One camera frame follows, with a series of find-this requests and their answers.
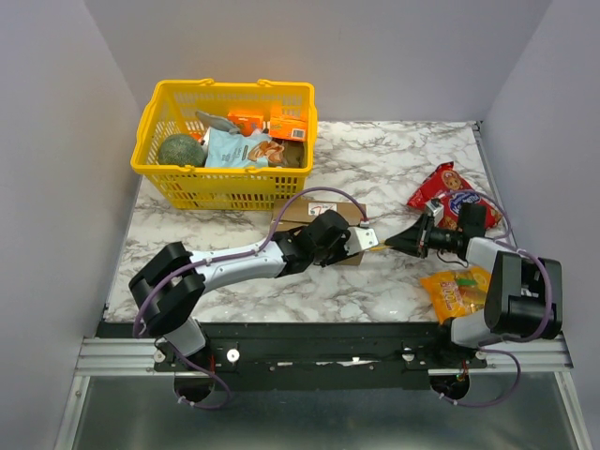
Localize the brown cardboard express box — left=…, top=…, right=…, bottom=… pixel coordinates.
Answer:
left=271, top=200, right=362, bottom=276

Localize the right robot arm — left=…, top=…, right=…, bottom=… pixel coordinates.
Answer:
left=416, top=200, right=563, bottom=368

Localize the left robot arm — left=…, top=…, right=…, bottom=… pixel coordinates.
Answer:
left=128, top=210, right=380, bottom=370

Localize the orange box right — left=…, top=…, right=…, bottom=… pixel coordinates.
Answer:
left=267, top=105, right=308, bottom=142

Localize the orange box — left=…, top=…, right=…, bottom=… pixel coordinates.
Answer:
left=267, top=105, right=308, bottom=142
left=227, top=110, right=264, bottom=136

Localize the orange box left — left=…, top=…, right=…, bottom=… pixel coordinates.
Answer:
left=227, top=110, right=264, bottom=136

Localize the red candy bag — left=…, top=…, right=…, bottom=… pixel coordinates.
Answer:
left=407, top=161, right=503, bottom=230

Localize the yellow orange snack bag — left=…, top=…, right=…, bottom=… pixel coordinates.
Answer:
left=420, top=267, right=491, bottom=323

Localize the light blue chips bag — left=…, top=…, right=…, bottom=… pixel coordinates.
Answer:
left=204, top=129, right=285, bottom=169

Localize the yellow plastic shopping basket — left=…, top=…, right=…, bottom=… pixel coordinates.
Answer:
left=130, top=79, right=318, bottom=210

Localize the grey foil packet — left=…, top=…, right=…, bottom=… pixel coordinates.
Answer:
left=195, top=111, right=241, bottom=135

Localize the green melon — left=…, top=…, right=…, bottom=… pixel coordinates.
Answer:
left=157, top=133, right=206, bottom=167

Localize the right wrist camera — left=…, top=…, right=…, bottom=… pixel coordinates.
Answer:
left=425, top=198, right=444, bottom=222

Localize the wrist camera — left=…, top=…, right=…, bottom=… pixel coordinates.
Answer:
left=425, top=198, right=444, bottom=222
left=345, top=227, right=379, bottom=255

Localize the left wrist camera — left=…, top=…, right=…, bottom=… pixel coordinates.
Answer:
left=345, top=227, right=379, bottom=255

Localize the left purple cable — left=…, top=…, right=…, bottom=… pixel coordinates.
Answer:
left=131, top=186, right=371, bottom=411

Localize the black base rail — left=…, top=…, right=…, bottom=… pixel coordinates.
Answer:
left=96, top=321, right=563, bottom=393

